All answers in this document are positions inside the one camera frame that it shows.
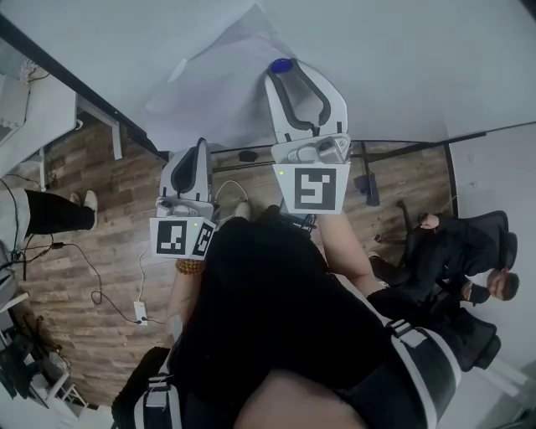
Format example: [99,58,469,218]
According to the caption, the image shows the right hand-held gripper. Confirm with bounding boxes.
[264,58,352,215]

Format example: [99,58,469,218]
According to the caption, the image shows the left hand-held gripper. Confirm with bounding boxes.
[149,137,218,263]

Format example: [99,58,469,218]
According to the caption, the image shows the white paper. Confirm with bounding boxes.
[144,3,302,152]

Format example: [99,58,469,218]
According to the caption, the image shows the person's left forearm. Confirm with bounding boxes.
[166,257,206,336]

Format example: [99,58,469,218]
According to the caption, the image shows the person's right forearm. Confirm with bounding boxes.
[316,211,386,298]

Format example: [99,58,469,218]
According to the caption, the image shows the person's black dress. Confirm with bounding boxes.
[171,204,399,420]

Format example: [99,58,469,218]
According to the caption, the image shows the white desk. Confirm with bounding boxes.
[0,70,123,192]

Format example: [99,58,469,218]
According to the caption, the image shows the white fluffy ornament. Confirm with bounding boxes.
[16,58,39,80]

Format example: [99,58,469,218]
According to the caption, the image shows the person's black fuzzy jacket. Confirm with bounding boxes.
[111,288,461,429]

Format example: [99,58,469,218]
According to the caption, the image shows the black mesh office chair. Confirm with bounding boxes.
[430,301,502,372]
[395,200,518,294]

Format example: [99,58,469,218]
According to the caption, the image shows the brown beaded bracelet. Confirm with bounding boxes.
[174,258,206,277]

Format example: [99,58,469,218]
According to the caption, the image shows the black white shoulder strap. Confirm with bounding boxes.
[376,312,461,429]
[133,375,183,429]

